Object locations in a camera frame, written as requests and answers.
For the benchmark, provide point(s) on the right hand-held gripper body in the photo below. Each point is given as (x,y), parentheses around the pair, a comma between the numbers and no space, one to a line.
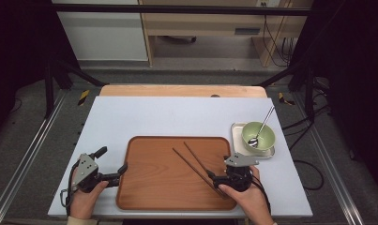
(239,175)

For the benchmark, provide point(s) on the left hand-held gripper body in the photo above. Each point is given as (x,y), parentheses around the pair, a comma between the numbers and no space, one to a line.
(85,168)

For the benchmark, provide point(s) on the dark brown chopstick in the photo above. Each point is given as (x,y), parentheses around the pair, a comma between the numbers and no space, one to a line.
(189,164)
(196,156)

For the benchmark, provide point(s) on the silver metal spoon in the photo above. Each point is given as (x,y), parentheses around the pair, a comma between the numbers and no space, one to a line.
(253,142)

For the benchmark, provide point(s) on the cream metal tray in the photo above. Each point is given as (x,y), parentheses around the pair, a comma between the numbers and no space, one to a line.
(236,137)

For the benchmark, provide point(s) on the brown wooden serving tray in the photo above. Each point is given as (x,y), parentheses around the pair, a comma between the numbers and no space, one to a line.
(152,178)

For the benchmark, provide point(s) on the green ceramic bowl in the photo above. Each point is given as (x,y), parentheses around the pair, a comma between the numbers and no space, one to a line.
(266,139)

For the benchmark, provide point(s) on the person's right hand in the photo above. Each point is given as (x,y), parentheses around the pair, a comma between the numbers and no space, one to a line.
(252,203)

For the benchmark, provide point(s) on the person's left hand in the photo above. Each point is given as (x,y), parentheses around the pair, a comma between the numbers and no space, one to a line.
(83,204)

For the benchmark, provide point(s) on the yellow black floor tape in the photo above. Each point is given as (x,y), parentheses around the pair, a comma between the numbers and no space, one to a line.
(83,97)
(283,98)

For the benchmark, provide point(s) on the white table mat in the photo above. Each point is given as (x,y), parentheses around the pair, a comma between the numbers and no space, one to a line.
(177,115)

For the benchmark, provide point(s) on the black metal stand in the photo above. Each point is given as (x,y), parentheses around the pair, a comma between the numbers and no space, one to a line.
(308,90)
(48,87)

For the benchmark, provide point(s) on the light wooden table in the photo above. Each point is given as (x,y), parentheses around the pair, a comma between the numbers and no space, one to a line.
(161,90)

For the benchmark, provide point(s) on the white cabinet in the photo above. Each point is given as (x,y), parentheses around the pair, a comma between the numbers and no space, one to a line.
(102,37)

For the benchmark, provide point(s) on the black curtain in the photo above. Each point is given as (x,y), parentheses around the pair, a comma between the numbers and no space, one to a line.
(18,47)
(352,62)

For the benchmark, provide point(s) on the grey slipper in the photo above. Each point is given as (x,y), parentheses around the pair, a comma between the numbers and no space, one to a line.
(189,39)

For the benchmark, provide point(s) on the dark rectangular desk label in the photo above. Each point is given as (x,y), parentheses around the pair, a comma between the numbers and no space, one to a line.
(247,31)

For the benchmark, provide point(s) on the light wooden desk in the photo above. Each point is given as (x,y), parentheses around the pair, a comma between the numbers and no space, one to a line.
(193,23)

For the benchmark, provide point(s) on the black horizontal metal bar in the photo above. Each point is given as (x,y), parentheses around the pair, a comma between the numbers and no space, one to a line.
(177,9)

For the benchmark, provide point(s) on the aluminium floor rail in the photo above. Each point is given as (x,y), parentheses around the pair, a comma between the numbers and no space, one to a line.
(27,153)
(330,162)

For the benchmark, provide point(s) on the white wall socket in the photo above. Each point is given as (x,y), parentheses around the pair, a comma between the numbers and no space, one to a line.
(262,3)

